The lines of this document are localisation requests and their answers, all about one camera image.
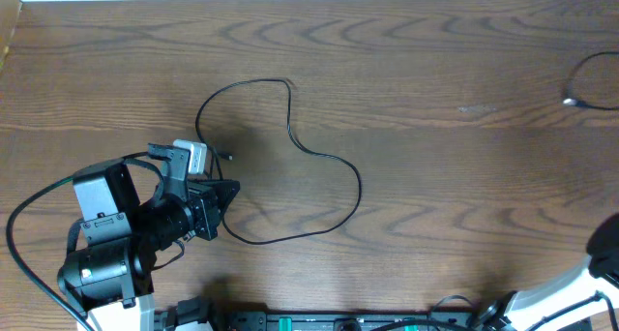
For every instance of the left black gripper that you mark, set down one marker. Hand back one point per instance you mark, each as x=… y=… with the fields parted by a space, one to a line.
x=213 y=204

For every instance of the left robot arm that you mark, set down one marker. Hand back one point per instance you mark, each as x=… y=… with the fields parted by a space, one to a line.
x=112 y=252

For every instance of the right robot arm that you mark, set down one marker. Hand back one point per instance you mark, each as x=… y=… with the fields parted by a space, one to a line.
x=588 y=289

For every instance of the cardboard box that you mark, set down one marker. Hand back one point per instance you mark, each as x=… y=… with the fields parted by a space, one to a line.
x=9 y=15

